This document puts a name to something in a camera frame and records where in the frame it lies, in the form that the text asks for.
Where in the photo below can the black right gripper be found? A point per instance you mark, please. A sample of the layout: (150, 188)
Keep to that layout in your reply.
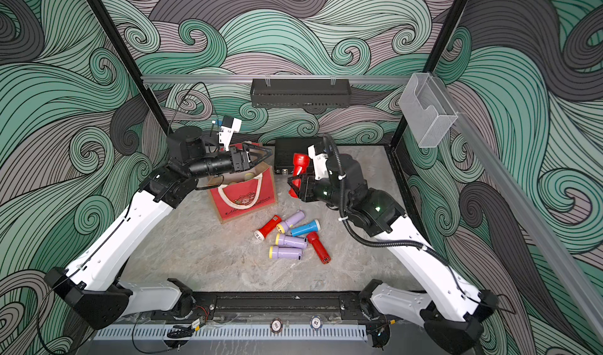
(308, 194)

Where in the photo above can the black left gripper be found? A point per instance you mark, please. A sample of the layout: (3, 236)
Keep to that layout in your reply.
(238, 160)

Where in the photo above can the blue flashlight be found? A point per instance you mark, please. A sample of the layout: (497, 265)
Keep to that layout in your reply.
(313, 226)

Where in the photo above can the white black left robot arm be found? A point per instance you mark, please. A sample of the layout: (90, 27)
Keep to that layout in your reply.
(89, 284)

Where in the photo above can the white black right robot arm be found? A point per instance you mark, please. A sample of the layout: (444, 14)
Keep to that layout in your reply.
(449, 308)

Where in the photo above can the red canvas tote bag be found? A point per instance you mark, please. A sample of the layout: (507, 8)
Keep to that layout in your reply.
(242, 193)

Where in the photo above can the black hard carry case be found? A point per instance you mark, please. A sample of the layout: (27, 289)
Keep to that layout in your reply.
(286, 148)

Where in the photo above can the purple flashlight centre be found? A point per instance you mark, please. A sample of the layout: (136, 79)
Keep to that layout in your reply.
(290, 222)

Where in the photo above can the purple flashlight middle row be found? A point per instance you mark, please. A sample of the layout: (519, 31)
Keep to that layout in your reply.
(283, 240)

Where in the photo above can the purple flashlight row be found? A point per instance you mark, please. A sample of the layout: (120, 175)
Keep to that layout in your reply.
(283, 240)
(276, 252)

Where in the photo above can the red flashlight white head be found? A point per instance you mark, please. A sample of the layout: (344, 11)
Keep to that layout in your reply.
(262, 233)

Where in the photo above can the purple flashlight lower row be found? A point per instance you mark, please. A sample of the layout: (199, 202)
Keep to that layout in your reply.
(276, 252)

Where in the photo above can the black wall-mounted shelf tray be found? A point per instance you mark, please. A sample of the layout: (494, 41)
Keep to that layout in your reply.
(300, 93)

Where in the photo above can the black front mounting rail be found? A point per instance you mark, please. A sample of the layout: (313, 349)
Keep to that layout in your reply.
(350, 303)

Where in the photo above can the aluminium rail back wall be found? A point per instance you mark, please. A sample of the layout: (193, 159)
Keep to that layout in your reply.
(388, 80)

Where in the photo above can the aluminium rail wall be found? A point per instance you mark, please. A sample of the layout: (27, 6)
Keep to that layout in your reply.
(388, 80)
(575, 281)

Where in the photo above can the clear plastic wall bin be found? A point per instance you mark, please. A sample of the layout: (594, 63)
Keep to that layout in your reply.
(427, 108)

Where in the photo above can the aluminium rail right wall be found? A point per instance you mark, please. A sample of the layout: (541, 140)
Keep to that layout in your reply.
(575, 281)

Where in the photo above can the white slotted cable duct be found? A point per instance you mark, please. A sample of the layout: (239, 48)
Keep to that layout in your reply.
(237, 332)

